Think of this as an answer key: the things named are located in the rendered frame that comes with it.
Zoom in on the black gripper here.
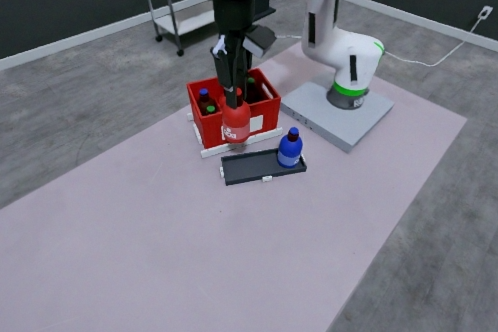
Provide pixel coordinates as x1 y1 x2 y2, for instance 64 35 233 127
210 0 255 109

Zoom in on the dark red bottle with green cap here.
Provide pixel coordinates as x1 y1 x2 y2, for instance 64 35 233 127
243 78 260 104

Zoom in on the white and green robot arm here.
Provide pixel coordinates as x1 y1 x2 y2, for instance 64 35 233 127
240 0 384 110

